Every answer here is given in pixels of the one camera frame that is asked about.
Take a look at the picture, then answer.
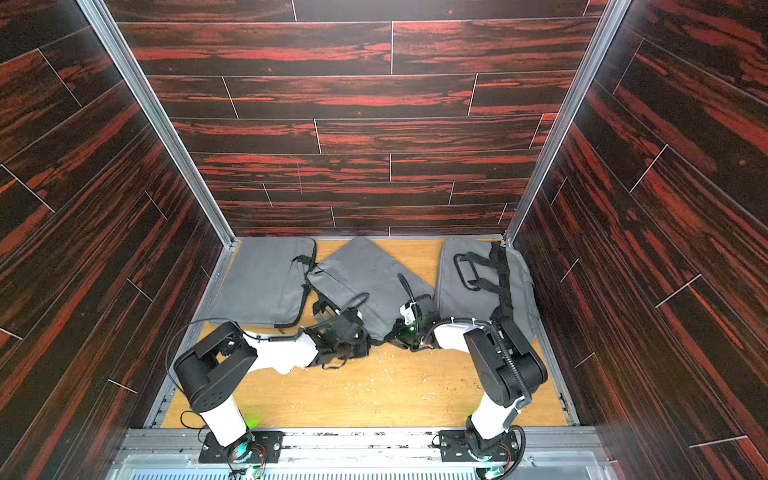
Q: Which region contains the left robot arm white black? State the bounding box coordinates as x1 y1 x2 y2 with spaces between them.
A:
173 292 370 450

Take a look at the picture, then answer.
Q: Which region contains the front aluminium rail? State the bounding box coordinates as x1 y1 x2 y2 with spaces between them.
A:
106 427 622 479

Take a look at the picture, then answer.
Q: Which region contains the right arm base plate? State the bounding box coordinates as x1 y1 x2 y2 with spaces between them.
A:
432 429 520 463

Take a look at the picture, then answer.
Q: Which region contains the aluminium corner post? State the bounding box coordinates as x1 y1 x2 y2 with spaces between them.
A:
76 0 236 248
504 0 632 246

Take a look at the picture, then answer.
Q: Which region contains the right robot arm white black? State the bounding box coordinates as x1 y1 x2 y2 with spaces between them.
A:
385 273 548 461

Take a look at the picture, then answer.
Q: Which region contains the left aluminium corner post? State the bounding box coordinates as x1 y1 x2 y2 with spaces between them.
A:
76 0 236 248

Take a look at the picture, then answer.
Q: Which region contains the grey laptop bag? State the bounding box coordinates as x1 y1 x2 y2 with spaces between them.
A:
209 237 317 329

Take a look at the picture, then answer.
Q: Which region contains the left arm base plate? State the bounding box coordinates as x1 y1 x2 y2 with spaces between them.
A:
198 430 284 466

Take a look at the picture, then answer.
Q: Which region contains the grey bag with straps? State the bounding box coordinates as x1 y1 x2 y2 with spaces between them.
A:
435 237 540 341

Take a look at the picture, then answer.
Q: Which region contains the grey laptop sleeve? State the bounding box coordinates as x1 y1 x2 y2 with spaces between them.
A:
307 237 435 344

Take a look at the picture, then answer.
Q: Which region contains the right aluminium corner post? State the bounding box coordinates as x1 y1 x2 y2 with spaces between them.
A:
504 0 632 246

